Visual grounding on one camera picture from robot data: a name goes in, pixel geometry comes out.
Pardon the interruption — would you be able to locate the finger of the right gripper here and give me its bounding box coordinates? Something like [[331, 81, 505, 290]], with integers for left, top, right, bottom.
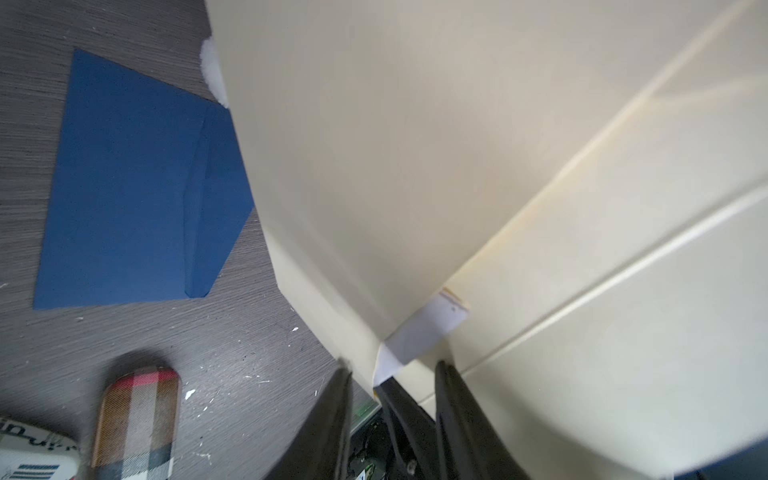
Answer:
[[374, 378, 443, 479]]

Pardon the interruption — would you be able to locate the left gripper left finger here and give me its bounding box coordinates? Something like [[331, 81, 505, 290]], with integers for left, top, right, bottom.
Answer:
[[265, 358, 353, 479]]

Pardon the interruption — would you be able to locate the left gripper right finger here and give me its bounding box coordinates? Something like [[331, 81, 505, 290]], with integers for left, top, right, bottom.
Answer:
[[435, 361, 529, 479]]

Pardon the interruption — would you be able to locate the small white letter paper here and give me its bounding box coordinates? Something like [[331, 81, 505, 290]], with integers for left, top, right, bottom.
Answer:
[[372, 289, 469, 387]]

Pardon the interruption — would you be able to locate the cream envelope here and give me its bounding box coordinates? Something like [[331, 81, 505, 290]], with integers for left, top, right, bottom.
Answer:
[[207, 1, 767, 479]]

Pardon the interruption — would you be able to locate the dark blue envelope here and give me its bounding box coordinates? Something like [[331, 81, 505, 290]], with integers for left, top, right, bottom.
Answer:
[[33, 50, 254, 310]]

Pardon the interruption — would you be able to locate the brown plaid glasses case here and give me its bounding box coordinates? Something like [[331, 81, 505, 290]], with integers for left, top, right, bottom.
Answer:
[[90, 366, 181, 479]]

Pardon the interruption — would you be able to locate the white black patterned glasses case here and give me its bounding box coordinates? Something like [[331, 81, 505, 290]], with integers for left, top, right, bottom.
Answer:
[[1, 417, 81, 480]]

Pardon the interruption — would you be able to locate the white plush bear pink shirt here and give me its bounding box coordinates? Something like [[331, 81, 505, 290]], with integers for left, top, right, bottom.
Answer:
[[199, 37, 229, 108]]

